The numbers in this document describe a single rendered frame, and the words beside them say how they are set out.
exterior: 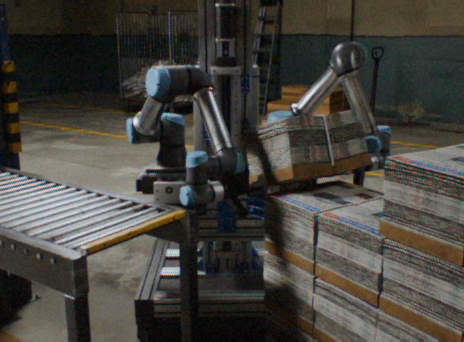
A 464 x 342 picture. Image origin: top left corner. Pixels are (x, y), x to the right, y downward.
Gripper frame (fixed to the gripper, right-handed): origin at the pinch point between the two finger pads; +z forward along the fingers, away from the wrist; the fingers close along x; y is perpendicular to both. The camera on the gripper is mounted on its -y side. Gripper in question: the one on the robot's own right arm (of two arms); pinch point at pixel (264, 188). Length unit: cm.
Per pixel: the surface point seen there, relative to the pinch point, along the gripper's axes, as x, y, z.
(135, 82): 720, 215, 279
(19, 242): 0, -3, -93
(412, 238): -74, -21, -6
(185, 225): -3.1, -7.7, -38.1
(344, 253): -45, -25, -5
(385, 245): -63, -23, -6
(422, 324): -72, -45, -6
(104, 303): 122, -45, -31
